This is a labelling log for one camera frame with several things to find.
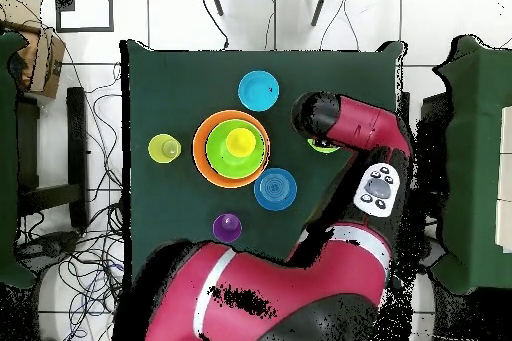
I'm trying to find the opaque yellow cup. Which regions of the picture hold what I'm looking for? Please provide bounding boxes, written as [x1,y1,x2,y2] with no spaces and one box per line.
[225,127,258,159]

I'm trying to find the large green bowl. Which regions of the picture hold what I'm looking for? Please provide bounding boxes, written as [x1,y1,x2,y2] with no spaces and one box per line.
[205,118,268,181]

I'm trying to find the small green bowl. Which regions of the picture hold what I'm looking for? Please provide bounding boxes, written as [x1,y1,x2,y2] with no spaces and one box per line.
[306,138,341,155]

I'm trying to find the small ribbed blue bowl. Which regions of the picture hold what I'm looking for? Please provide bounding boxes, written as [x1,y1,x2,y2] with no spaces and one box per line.
[253,167,299,212]

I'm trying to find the large orange bowl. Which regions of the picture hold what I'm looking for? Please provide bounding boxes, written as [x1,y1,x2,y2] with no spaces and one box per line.
[192,109,271,190]

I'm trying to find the purple cup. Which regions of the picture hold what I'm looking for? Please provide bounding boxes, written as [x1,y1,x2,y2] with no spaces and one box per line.
[211,212,244,245]

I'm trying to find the small cyan bowl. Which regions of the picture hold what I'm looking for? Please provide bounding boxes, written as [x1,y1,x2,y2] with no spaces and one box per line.
[237,69,281,113]

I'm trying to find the translucent yellow-green cup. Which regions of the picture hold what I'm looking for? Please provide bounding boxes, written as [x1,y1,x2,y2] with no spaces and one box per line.
[147,133,183,165]

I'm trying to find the dark green tablecloth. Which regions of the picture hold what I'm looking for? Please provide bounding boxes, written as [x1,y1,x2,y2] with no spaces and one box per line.
[119,39,409,294]

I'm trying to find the dark grey base foot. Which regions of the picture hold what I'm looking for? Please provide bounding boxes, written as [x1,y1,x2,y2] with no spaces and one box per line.
[17,230,81,274]

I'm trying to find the green cloth covered table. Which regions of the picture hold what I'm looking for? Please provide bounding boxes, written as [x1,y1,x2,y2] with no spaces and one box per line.
[0,30,39,290]
[431,34,512,296]

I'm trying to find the brown cardboard box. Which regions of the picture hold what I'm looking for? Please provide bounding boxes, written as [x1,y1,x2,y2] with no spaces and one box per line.
[0,0,67,100]

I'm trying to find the white box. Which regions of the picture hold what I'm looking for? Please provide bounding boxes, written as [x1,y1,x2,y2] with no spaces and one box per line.
[495,105,512,254]

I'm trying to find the tangle of floor cables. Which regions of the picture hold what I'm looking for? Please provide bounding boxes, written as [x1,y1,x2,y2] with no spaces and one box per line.
[17,48,125,341]

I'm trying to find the black camera tripod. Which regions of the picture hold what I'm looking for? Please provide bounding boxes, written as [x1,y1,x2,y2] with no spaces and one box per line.
[206,0,332,27]

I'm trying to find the black square floor frame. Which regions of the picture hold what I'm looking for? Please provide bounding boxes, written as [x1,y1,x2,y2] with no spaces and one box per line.
[54,0,115,33]

